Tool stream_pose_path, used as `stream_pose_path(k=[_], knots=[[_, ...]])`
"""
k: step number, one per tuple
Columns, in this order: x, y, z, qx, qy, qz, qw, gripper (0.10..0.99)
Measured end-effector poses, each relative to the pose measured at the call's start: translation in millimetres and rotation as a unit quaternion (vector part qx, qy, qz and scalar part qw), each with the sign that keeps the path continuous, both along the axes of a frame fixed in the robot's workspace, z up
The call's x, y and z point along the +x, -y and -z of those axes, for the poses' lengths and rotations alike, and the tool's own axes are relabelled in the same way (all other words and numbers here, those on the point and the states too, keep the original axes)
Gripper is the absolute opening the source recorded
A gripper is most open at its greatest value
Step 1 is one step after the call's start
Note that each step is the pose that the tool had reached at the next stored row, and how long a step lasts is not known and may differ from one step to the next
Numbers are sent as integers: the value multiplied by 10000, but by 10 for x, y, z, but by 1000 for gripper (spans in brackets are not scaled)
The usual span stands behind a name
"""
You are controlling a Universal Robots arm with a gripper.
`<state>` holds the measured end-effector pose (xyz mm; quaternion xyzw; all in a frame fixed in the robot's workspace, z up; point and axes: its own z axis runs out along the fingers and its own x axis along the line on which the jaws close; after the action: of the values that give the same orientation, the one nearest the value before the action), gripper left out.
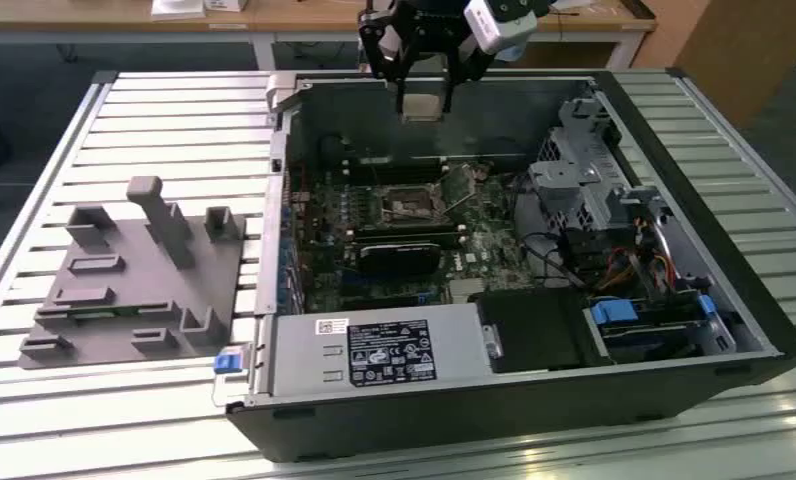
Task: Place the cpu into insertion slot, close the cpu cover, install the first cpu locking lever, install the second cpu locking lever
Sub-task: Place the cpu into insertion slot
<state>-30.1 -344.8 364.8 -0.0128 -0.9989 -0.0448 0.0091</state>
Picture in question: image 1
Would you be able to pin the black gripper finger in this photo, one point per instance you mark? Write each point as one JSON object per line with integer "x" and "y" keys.
{"x": 370, "y": 45}
{"x": 450, "y": 65}

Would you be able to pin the silver CPU plate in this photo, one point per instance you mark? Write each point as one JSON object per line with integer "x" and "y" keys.
{"x": 424, "y": 106}

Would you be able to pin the CPU socket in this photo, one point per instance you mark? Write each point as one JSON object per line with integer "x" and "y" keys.
{"x": 407, "y": 204}

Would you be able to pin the black drive cover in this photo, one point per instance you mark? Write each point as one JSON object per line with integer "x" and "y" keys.
{"x": 538, "y": 330}

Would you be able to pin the pale blue teach pendant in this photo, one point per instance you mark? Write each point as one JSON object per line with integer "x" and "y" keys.
{"x": 511, "y": 54}

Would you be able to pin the black RAM stick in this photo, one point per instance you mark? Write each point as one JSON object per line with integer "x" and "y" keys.
{"x": 404, "y": 230}
{"x": 404, "y": 164}
{"x": 404, "y": 239}

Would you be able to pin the small white box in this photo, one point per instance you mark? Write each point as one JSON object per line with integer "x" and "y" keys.
{"x": 227, "y": 5}

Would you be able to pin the grey metal drive cage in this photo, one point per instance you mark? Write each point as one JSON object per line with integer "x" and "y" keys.
{"x": 558, "y": 175}

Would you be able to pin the green motherboard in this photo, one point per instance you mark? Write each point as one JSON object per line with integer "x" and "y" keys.
{"x": 491, "y": 250}

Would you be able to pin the black graphics card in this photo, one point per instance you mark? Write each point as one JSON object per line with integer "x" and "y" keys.
{"x": 398, "y": 260}

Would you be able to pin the wooden desk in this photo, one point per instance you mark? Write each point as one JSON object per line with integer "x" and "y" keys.
{"x": 104, "y": 22}

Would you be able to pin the silver chipset heat sink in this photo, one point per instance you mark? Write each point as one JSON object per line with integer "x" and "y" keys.
{"x": 467, "y": 290}

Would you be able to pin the wooden cabinet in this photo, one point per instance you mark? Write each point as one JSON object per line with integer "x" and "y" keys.
{"x": 751, "y": 50}

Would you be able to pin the blue disk carrier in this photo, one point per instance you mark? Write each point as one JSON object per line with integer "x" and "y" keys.
{"x": 614, "y": 312}

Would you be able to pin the grey parts rack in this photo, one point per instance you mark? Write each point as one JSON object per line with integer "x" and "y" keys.
{"x": 137, "y": 280}

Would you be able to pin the grey power supply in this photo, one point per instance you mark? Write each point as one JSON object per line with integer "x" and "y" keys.
{"x": 304, "y": 350}

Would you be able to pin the small blue clip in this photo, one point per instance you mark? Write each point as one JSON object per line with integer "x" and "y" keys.
{"x": 706, "y": 306}

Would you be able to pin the black hard disk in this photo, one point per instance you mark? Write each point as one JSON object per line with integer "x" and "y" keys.
{"x": 644, "y": 345}

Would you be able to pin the blue case latch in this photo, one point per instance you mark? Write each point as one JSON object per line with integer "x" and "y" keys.
{"x": 227, "y": 361}

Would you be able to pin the black open PC case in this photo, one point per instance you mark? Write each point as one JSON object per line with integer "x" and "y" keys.
{"x": 438, "y": 425}

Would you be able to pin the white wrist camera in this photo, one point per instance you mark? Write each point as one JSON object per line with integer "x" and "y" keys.
{"x": 498, "y": 30}

